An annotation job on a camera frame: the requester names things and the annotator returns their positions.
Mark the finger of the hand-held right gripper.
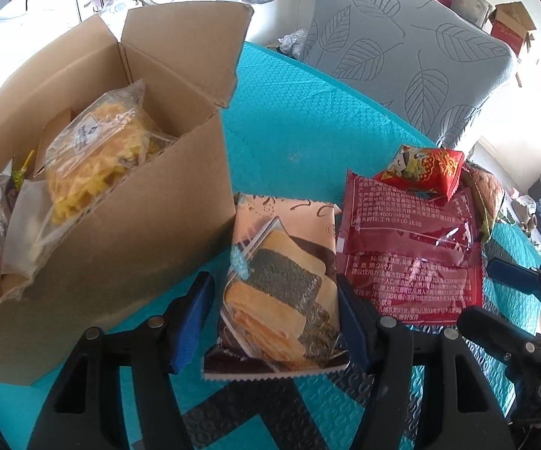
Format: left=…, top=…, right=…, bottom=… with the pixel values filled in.
left=486, top=258, right=541, bottom=310
left=457, top=306, right=541, bottom=371

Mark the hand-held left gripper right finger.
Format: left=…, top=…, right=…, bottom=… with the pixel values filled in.
left=336, top=274, right=517, bottom=450

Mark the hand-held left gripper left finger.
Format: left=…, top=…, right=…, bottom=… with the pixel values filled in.
left=27, top=271, right=217, bottom=450

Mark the peach seaweed roll snack packet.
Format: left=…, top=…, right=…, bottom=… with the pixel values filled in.
left=202, top=192, right=351, bottom=381

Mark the clear yellow noodle snack packet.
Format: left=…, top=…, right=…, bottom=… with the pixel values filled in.
left=1, top=79, right=180, bottom=278

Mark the yellow-green candy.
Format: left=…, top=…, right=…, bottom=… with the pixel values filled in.
left=10, top=150, right=36, bottom=193

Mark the brown snack packet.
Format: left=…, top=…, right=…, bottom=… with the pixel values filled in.
left=460, top=164, right=505, bottom=245

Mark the dark red snack packet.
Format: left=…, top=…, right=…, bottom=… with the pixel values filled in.
left=336, top=169, right=484, bottom=326

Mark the red patterned snack packet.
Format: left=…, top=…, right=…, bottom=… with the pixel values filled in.
left=373, top=145, right=465, bottom=202

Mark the cardboard box red print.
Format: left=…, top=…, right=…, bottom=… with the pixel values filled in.
left=490, top=1, right=537, bottom=57

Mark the grey leaf-pattern chair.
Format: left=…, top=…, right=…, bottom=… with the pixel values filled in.
left=298, top=0, right=519, bottom=151

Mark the crumpled clear plastic bag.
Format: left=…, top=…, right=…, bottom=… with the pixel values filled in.
left=277, top=28, right=309, bottom=60

